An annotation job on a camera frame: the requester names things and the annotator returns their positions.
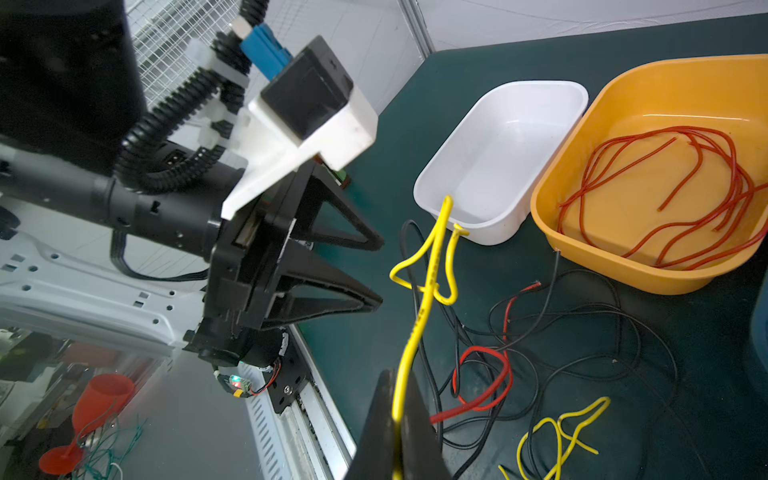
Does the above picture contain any yellow plastic bin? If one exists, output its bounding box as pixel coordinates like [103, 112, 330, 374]
[531, 54, 767, 295]

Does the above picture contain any red plastic goblet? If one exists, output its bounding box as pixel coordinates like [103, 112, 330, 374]
[38, 373, 135, 476]

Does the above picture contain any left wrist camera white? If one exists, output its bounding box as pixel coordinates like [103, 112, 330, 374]
[221, 26, 378, 220]

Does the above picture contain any blue plastic bin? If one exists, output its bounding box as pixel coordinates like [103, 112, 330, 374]
[744, 283, 767, 403]

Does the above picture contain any yellow cable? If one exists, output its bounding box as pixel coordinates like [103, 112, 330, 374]
[388, 194, 470, 480]
[497, 395, 612, 480]

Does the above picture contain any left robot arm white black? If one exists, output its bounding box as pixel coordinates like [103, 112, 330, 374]
[1, 1, 383, 367]

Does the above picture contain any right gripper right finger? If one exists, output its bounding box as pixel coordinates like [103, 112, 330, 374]
[400, 395, 451, 480]

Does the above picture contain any white plastic bin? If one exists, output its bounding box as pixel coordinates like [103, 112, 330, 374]
[413, 80, 589, 246]

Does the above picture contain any white wire basket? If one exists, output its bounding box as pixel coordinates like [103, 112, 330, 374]
[124, 0, 240, 108]

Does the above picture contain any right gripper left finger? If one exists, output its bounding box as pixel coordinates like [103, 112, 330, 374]
[345, 370, 395, 480]

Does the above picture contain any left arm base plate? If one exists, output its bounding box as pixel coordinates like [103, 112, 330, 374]
[267, 334, 311, 415]

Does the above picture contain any white vent grille strip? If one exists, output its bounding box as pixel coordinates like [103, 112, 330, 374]
[246, 367, 356, 479]

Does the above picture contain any red cable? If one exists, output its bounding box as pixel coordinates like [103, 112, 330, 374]
[575, 128, 768, 271]
[556, 125, 768, 271]
[560, 125, 768, 271]

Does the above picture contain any cable pile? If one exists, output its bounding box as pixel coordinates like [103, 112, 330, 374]
[398, 218, 715, 480]

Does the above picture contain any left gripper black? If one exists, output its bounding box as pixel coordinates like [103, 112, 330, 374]
[183, 162, 384, 367]

